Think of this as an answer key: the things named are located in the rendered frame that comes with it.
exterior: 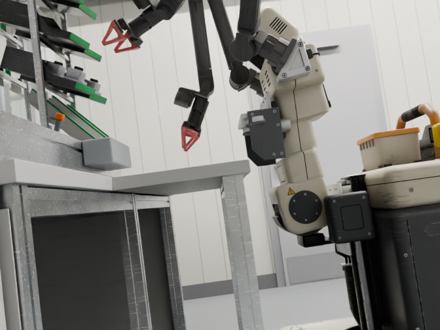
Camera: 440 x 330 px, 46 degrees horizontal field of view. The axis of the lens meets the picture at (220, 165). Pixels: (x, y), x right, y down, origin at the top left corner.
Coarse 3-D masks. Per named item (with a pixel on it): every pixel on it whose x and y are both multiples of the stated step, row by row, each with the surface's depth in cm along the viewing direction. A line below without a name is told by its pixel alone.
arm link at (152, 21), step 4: (148, 4) 159; (144, 8) 160; (148, 8) 161; (152, 8) 160; (144, 12) 161; (148, 12) 160; (144, 16) 162; (148, 16) 160; (152, 16) 160; (144, 20) 161; (148, 20) 160; (152, 20) 161; (156, 20) 161; (152, 24) 162
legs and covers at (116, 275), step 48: (0, 192) 64; (48, 192) 76; (96, 192) 102; (0, 240) 62; (48, 240) 212; (96, 240) 211; (144, 240) 211; (48, 288) 211; (96, 288) 210; (144, 288) 134
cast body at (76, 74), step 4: (68, 68) 164; (72, 68) 164; (76, 68) 165; (80, 68) 165; (68, 72) 164; (72, 72) 164; (76, 72) 164; (80, 72) 164; (64, 76) 164; (68, 76) 164; (72, 76) 164; (76, 76) 164; (80, 76) 164; (84, 76) 167; (72, 80) 164; (76, 80) 164; (80, 80) 164; (84, 84) 166
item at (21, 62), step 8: (8, 48) 166; (16, 48) 165; (8, 56) 166; (16, 56) 165; (24, 56) 165; (32, 56) 164; (8, 64) 166; (16, 64) 165; (24, 64) 165; (32, 64) 164; (16, 72) 166; (24, 72) 164; (32, 72) 164; (48, 72) 163; (48, 80) 163; (56, 80) 162; (64, 80) 161; (72, 88) 163; (80, 88) 163; (88, 88) 168
